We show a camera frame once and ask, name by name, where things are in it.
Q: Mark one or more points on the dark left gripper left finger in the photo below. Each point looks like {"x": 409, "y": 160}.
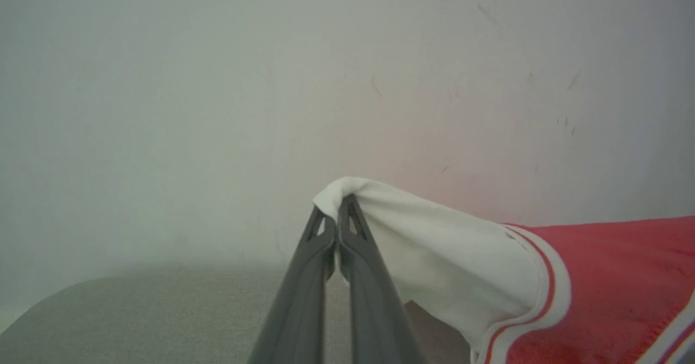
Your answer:
{"x": 301, "y": 309}

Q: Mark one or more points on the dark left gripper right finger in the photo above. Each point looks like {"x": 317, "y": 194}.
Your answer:
{"x": 374, "y": 309}

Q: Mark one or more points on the red and white jersey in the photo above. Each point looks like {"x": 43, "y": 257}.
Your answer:
{"x": 461, "y": 255}

